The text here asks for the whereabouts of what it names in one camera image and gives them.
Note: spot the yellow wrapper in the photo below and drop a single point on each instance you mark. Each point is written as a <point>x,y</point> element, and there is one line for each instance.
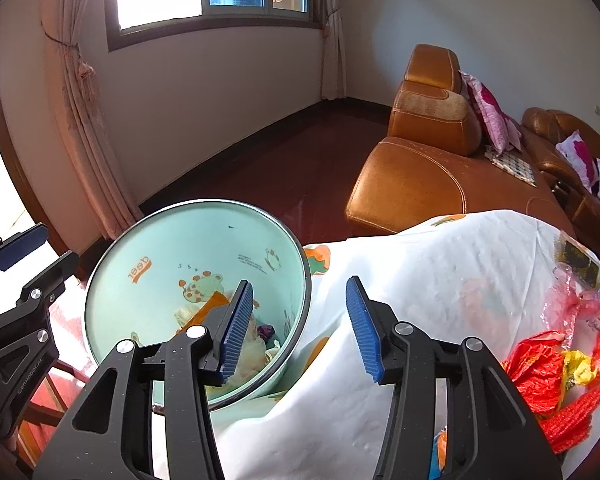
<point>577,367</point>

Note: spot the light green cartoon trash bin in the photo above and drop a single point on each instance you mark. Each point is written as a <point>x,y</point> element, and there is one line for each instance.
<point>180,240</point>

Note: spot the blue orange snack wrapper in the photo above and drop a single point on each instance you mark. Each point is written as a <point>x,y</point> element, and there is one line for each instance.
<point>442,452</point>

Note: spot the white orange-print tablecloth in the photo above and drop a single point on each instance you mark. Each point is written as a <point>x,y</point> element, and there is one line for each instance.
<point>430,270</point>

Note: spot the red foam net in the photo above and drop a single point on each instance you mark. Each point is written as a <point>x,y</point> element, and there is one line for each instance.
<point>570,420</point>

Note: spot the dark flat packet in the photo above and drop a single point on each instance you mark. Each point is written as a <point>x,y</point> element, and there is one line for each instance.
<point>577,257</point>

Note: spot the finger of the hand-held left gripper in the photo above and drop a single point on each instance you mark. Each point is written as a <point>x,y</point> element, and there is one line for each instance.
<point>22,245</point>
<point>50,275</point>

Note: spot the clear yellow-print wrapper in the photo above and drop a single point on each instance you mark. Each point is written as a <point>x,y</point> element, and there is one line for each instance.
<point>262,357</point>

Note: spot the wooden chair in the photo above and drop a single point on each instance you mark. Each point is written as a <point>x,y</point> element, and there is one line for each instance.
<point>60,395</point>

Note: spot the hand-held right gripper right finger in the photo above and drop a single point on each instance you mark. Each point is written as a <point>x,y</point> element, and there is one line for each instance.
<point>362,330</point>

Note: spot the pink tied curtain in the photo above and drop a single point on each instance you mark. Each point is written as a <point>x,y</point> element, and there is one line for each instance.
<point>85,125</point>

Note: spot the pale tied curtain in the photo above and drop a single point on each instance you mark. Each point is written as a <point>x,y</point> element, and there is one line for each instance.
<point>334,35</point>

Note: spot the checkered cloth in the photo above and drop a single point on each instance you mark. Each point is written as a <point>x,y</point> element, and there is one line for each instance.
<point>512,165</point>

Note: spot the brown leather chaise sofa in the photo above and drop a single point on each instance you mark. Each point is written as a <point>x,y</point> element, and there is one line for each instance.
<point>405,185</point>

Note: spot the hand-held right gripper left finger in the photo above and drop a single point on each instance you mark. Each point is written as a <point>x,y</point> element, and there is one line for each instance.
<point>237,330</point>

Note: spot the purple foil wrapper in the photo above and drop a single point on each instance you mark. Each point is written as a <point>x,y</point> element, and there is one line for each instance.
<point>266,332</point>

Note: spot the pink clear plastic bag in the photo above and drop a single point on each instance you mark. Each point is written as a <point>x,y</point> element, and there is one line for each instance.
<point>562,300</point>

